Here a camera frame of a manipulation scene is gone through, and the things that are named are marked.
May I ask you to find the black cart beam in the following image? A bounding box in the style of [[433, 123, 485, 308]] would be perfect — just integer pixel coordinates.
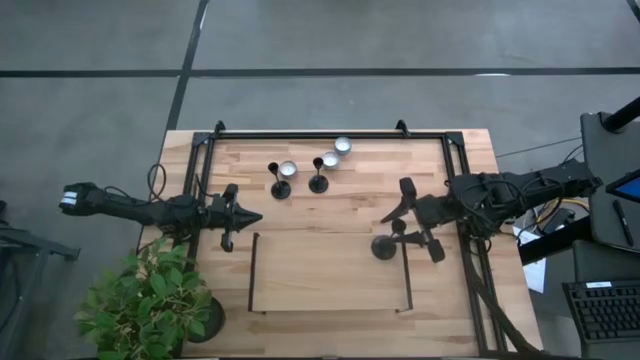
[[517, 214, 594, 267]]

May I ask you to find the black computer keyboard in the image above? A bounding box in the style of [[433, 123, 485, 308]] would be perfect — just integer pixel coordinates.
[[561, 279, 640, 346]]

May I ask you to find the black power adapter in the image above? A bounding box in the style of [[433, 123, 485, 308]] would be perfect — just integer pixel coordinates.
[[542, 207, 576, 235]]

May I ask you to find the black aluminium table frame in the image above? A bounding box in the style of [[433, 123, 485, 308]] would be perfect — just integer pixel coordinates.
[[181, 118, 509, 357]]

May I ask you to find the thin floor cable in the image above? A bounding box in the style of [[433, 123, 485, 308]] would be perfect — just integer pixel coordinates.
[[494, 136, 584, 159]]

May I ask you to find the black plant pot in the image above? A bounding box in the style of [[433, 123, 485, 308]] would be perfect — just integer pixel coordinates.
[[185, 296, 227, 345]]

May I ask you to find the black pen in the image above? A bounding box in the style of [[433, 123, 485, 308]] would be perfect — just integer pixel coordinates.
[[612, 198, 636, 248]]

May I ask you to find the thick black cable sleeve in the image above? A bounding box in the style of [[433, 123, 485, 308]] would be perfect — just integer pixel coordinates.
[[462, 234, 544, 357]]

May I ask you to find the black round pole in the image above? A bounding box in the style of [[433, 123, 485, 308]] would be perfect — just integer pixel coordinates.
[[601, 95, 640, 134]]

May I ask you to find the white paper sheet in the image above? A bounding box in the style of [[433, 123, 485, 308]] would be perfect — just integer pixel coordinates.
[[514, 224, 549, 295]]

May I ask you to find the black candle stick holder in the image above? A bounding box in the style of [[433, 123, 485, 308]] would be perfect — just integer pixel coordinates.
[[267, 160, 293, 201], [370, 218, 408, 262], [308, 156, 331, 195]]

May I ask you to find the tablet with blue screen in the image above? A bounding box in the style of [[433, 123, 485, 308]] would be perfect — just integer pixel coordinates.
[[604, 168, 640, 205]]

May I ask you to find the grey cart top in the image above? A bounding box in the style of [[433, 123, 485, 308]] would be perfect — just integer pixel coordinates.
[[578, 110, 640, 254]]

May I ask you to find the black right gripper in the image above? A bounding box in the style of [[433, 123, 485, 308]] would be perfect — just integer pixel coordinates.
[[379, 176, 454, 264]]

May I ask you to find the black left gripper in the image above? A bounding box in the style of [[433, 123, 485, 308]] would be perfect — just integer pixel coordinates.
[[208, 183, 264, 254]]

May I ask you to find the thin black looped cable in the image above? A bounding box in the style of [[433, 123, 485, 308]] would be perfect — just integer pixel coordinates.
[[146, 162, 168, 202]]

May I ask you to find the grey keyboard shelf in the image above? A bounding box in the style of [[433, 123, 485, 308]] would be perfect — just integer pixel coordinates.
[[559, 238, 640, 360]]

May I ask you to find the yellow cable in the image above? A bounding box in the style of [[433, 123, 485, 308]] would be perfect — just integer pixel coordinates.
[[534, 196, 592, 226]]

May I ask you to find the black metal stand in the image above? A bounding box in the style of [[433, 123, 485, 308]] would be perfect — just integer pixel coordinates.
[[0, 199, 82, 360]]

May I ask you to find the green leafy plant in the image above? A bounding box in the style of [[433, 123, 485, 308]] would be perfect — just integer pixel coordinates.
[[73, 236, 216, 360]]

